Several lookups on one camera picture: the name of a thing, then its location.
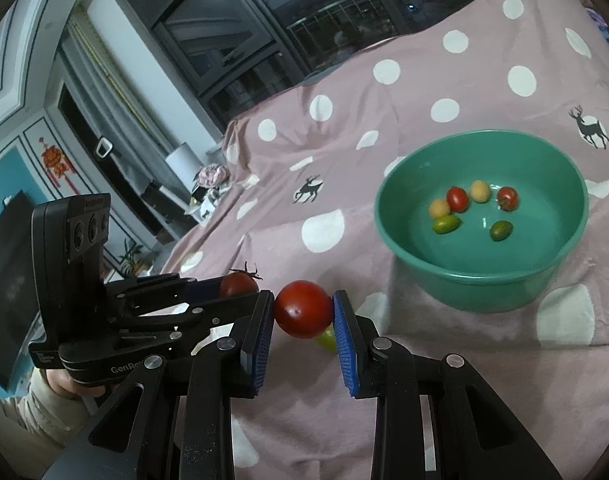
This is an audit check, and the red cherry tomato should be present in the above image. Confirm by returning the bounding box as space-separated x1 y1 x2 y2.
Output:
274 280 333 339

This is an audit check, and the red tomato with stem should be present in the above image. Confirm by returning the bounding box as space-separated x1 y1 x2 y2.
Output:
219 262 262 298

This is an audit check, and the beige sleeve forearm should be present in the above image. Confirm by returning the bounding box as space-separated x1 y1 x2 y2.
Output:
0 368 90 479

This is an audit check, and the person's left hand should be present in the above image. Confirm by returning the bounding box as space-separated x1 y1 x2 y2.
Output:
45 370 106 398

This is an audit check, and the large green fruit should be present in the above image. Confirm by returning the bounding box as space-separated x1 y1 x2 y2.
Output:
315 324 337 353

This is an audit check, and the potted green plant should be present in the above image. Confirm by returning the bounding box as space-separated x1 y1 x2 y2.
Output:
119 238 150 278

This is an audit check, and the black television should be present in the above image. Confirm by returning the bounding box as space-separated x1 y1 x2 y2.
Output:
0 192 39 389

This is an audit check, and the green plastic bowl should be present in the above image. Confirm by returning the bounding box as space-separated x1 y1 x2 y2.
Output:
374 130 589 313

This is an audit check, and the white paper roll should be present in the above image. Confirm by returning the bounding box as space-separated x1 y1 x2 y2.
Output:
166 143 204 192

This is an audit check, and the green fruit in bowl left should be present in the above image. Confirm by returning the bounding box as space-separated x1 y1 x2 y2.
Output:
432 214 461 234

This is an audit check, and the green fruit in bowl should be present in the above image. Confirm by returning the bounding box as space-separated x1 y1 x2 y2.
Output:
490 220 513 242
432 214 461 234

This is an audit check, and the yellow fruit in bowl left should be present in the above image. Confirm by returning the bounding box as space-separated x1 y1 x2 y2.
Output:
428 198 451 219

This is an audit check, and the yellow fruit in bowl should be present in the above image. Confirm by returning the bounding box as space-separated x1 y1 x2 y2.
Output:
428 198 451 219
469 180 491 204

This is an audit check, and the red chinese knot decoration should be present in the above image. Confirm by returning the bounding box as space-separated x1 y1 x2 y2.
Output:
39 136 80 195

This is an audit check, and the grey curtain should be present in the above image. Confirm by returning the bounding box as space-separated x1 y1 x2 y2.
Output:
58 4 206 226

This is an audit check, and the red tomato in bowl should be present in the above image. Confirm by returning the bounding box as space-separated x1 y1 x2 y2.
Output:
445 186 469 214
496 186 519 211

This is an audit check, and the green fruit in bowl right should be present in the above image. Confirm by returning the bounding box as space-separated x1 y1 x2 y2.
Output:
490 220 513 242

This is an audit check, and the yellow fruit in bowl right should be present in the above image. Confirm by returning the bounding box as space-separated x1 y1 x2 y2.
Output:
469 180 491 204

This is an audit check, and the red tomato in bowl right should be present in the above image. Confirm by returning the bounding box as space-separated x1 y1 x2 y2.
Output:
496 186 519 211

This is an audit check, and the pink polka dot cloth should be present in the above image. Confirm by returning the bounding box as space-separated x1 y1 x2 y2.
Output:
166 0 609 479

